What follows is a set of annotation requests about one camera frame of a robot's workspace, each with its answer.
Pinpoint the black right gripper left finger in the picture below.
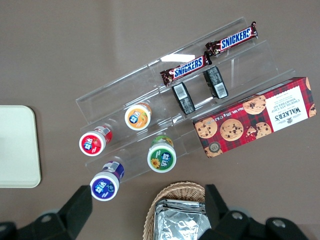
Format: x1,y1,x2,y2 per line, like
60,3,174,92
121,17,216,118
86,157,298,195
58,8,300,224
0,185,94,240

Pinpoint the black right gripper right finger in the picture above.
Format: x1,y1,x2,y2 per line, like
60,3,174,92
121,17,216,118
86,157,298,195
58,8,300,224
199,184,310,240

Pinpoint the woven wicker basket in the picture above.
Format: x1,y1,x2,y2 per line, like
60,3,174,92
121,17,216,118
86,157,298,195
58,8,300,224
142,181,207,240

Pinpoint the cream plastic tray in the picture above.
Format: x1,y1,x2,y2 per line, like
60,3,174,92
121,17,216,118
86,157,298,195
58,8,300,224
0,105,42,189

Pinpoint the purple-lid gum bottle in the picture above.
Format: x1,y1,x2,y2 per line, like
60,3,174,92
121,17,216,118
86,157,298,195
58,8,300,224
89,160,126,202

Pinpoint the red-lid gum bottle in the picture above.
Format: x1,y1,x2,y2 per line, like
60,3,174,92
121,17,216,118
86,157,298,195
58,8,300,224
78,125,114,157

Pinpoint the green-lid gum bottle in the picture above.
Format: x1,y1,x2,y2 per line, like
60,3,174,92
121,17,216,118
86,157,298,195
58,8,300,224
146,135,177,174

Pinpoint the red tartan Walkers cookie box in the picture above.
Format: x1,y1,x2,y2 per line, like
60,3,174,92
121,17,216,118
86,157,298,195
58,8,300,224
192,76,318,159

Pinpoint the orange-lid gum bottle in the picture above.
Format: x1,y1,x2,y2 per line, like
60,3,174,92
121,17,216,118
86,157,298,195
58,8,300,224
124,102,153,132

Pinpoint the small black barcode snack pack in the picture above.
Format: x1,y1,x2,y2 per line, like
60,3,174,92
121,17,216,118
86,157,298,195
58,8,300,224
202,65,229,100
171,82,196,116

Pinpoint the Snickers chocolate bar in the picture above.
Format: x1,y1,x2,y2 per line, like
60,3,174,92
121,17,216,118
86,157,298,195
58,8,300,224
204,20,259,58
159,51,212,87

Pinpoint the clear acrylic tiered display stand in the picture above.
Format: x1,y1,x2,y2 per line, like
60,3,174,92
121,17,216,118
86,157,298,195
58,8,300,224
74,16,296,186

